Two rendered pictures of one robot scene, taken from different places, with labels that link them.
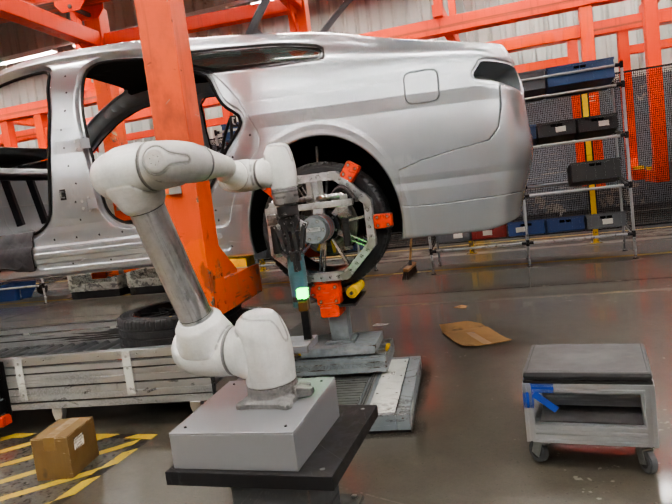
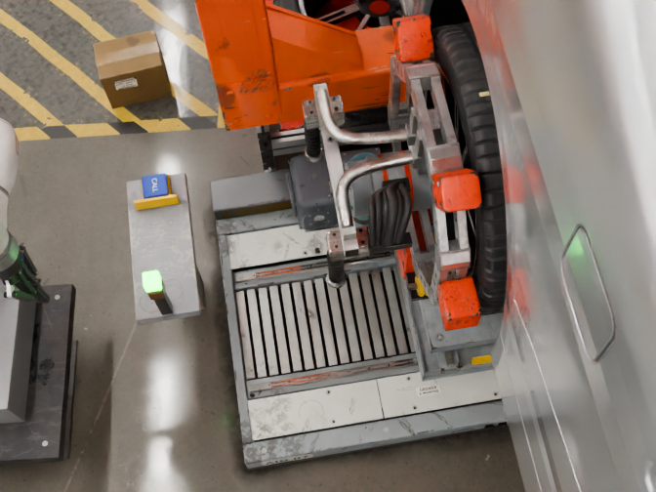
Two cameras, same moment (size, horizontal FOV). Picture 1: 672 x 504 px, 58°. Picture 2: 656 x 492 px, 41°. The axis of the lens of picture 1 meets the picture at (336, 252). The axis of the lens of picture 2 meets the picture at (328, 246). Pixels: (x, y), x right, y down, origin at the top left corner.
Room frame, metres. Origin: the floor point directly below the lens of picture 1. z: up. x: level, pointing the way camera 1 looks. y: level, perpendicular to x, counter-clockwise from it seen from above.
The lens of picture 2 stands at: (2.50, -0.83, 2.60)
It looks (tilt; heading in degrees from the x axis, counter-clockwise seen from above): 64 degrees down; 73
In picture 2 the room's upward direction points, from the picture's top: 4 degrees counter-clockwise
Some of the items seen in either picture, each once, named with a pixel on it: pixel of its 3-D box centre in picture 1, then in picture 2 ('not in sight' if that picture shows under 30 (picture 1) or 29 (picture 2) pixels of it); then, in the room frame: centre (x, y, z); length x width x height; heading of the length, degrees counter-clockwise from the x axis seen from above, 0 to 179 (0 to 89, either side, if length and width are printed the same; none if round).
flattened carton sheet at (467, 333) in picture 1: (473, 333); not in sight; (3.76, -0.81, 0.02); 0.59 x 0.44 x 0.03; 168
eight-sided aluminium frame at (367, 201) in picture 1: (321, 227); (425, 178); (3.02, 0.06, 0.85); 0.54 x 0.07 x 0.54; 78
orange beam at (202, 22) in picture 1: (194, 23); not in sight; (5.64, 1.01, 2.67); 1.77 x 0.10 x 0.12; 78
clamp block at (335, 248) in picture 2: (345, 210); (348, 243); (2.78, -0.06, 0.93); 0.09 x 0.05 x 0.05; 168
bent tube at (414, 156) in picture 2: (330, 189); (382, 184); (2.88, -0.01, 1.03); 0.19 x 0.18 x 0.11; 168
